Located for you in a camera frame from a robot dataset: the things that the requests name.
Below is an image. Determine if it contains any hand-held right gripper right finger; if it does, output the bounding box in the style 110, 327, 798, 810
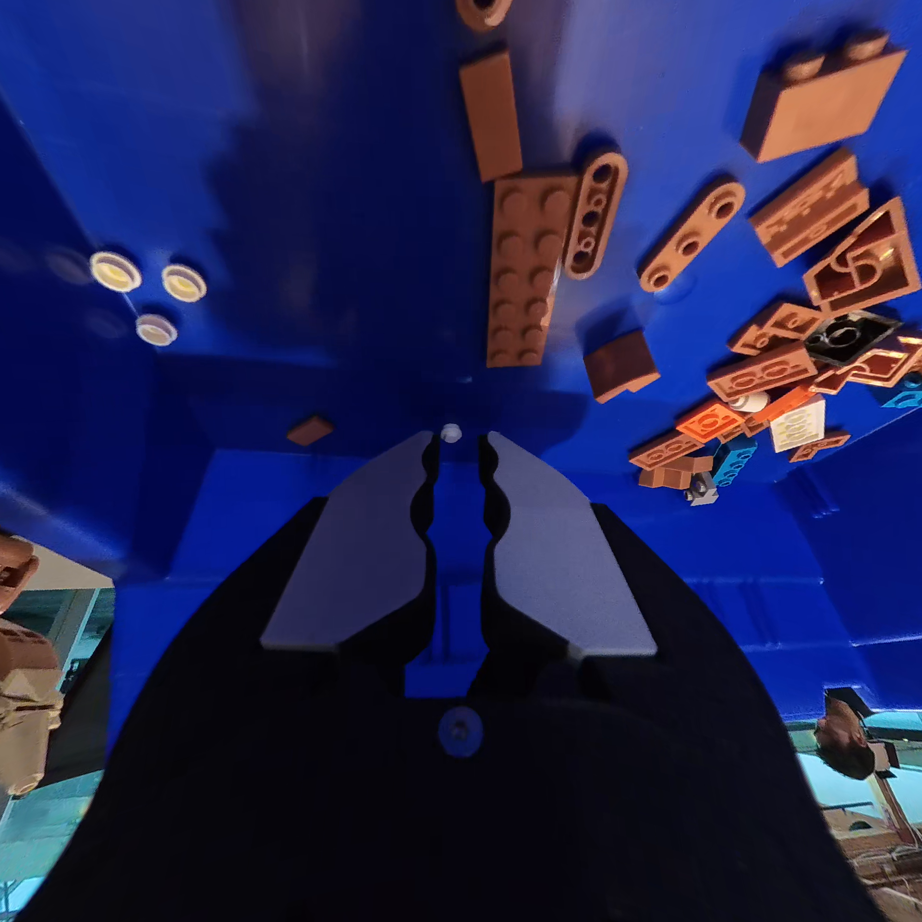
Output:
477, 431, 659, 659

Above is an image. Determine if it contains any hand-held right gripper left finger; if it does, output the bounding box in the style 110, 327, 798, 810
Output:
259, 431, 442, 653

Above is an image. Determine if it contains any blue plastic bin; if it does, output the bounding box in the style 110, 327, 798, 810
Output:
0, 0, 922, 728

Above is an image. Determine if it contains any brown flat three-hole link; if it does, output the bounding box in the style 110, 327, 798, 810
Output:
637, 175, 748, 294

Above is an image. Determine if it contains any small brown tile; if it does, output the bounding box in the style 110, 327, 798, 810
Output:
285, 415, 337, 448

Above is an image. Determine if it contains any small dark brown slope brick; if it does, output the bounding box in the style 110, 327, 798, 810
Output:
582, 328, 661, 405

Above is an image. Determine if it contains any pile of mixed small bricks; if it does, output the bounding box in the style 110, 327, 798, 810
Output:
628, 301, 922, 508

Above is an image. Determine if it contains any long brown studded plate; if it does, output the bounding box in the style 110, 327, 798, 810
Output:
487, 171, 579, 370

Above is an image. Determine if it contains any brown beam with holes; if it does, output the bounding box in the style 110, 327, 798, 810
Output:
562, 146, 630, 282

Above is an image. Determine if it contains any large tan brick model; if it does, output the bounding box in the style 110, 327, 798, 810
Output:
0, 533, 66, 799

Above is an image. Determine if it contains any brown flat plate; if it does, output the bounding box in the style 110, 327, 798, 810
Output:
748, 146, 871, 269

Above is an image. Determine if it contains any brown hollow slope brick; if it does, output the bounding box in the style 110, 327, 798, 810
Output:
801, 196, 922, 315

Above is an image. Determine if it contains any long brown tile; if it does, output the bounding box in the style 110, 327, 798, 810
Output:
459, 47, 524, 183

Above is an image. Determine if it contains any brown tall brick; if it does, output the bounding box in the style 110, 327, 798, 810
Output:
739, 30, 909, 164

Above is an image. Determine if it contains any brown round brick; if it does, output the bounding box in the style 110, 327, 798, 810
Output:
454, 0, 514, 33

